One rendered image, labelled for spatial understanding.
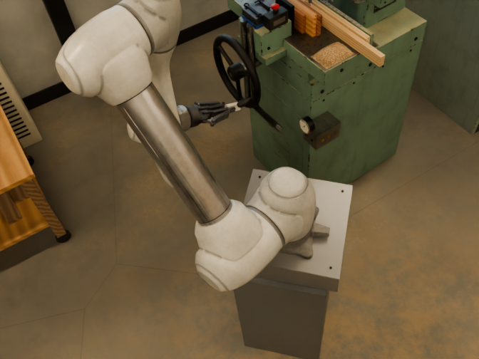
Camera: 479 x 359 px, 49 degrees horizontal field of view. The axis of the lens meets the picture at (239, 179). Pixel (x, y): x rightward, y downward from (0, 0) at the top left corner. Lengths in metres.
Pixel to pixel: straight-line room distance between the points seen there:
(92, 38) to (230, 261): 0.62
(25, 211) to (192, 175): 1.44
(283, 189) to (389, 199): 1.27
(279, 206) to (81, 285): 1.33
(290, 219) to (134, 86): 0.54
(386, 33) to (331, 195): 0.74
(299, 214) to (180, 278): 1.08
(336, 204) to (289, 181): 0.33
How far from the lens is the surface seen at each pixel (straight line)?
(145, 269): 2.44
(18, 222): 2.57
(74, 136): 3.07
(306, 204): 1.40
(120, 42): 1.18
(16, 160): 2.31
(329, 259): 1.59
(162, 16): 1.22
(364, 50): 1.86
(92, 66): 1.16
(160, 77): 1.45
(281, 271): 1.59
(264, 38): 1.87
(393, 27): 2.18
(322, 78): 1.83
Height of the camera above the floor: 2.08
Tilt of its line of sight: 52 degrees down
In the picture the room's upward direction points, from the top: 7 degrees counter-clockwise
